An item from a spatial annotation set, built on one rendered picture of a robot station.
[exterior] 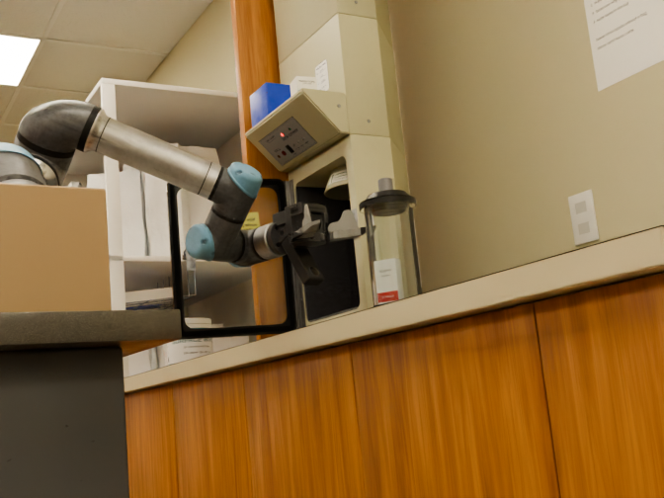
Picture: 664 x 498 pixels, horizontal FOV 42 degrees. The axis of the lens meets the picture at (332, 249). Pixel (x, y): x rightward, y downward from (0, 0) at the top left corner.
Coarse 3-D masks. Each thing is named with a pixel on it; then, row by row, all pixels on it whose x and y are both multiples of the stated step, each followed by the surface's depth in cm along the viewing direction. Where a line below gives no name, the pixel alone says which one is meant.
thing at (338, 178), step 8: (336, 168) 212; (344, 168) 210; (336, 176) 210; (344, 176) 208; (328, 184) 212; (336, 184) 208; (344, 184) 207; (328, 192) 217; (336, 192) 220; (344, 192) 222; (344, 200) 222
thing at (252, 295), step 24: (264, 192) 222; (168, 216) 212; (192, 216) 214; (264, 216) 221; (216, 264) 214; (264, 264) 218; (192, 288) 211; (216, 288) 213; (240, 288) 215; (264, 288) 217; (192, 312) 209; (216, 312) 211; (240, 312) 213; (264, 312) 215; (240, 336) 213
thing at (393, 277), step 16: (368, 208) 161; (384, 208) 159; (400, 208) 160; (368, 224) 161; (384, 224) 159; (400, 224) 159; (368, 240) 162; (384, 240) 158; (400, 240) 158; (384, 256) 158; (400, 256) 158; (384, 272) 158; (400, 272) 157; (384, 288) 157; (400, 288) 156; (416, 288) 158
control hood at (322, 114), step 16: (304, 96) 196; (320, 96) 198; (336, 96) 200; (272, 112) 209; (288, 112) 204; (304, 112) 201; (320, 112) 197; (336, 112) 199; (256, 128) 217; (272, 128) 213; (304, 128) 205; (320, 128) 202; (336, 128) 199; (256, 144) 222; (320, 144) 207; (272, 160) 224; (304, 160) 217
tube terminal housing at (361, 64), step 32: (320, 32) 212; (352, 32) 206; (288, 64) 228; (352, 64) 204; (384, 64) 213; (352, 96) 202; (384, 96) 207; (352, 128) 200; (384, 128) 205; (320, 160) 212; (352, 160) 199; (384, 160) 203; (352, 192) 199; (320, 320) 211
